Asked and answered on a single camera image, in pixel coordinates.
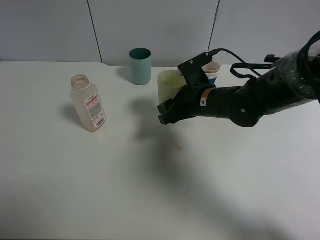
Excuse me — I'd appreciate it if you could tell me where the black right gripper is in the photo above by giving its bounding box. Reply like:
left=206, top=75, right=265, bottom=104
left=157, top=84, right=215, bottom=125

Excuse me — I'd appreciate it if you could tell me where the pale green plastic cup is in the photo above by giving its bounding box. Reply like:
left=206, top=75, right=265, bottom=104
left=157, top=70, right=187, bottom=104

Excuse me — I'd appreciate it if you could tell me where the clear plastic drink bottle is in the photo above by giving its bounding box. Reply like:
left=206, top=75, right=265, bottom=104
left=70, top=74, right=107, bottom=133

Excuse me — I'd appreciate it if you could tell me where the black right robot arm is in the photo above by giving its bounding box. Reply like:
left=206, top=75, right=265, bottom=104
left=158, top=33, right=320, bottom=128

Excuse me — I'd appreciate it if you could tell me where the blue and white paper cup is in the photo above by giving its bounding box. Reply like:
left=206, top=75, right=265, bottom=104
left=202, top=60, right=222, bottom=85

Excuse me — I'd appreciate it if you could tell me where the teal plastic cup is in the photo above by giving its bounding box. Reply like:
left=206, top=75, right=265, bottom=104
left=129, top=48, right=152, bottom=86

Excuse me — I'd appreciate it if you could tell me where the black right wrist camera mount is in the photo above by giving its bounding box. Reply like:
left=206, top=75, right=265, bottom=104
left=177, top=51, right=215, bottom=88

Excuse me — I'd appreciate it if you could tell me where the black right camera cable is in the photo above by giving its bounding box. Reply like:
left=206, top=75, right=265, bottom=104
left=207, top=47, right=282, bottom=80

